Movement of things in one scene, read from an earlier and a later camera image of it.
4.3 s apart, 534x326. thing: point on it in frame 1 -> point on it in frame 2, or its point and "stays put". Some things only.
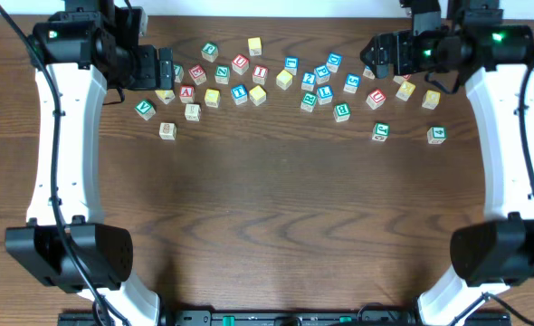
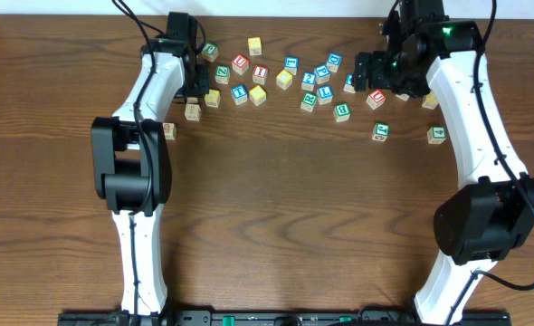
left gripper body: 144,71 -> 200,86
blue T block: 240,94 stays put
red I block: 260,74 stays put
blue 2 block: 309,81 stays put
